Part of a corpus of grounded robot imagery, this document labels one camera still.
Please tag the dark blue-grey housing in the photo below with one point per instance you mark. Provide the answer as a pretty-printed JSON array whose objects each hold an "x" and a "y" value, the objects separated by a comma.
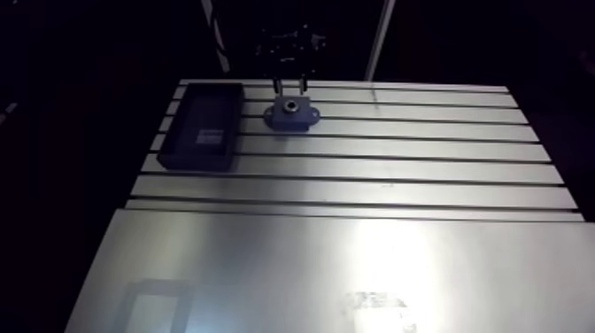
[{"x": 293, "y": 118}]

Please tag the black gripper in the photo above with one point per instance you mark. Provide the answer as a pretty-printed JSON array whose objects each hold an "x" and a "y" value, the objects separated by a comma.
[{"x": 290, "y": 51}]

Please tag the steel bearing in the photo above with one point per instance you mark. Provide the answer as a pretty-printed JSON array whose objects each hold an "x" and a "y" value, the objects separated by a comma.
[{"x": 291, "y": 106}]

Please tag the dark blue-grey tray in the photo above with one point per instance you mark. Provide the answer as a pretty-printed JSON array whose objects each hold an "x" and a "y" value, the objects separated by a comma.
[{"x": 204, "y": 130}]

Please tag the pale post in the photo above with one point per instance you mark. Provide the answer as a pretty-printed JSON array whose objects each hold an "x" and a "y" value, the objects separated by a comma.
[{"x": 379, "y": 42}]

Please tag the striped post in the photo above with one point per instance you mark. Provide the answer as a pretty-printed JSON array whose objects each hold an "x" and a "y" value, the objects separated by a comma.
[{"x": 216, "y": 32}]

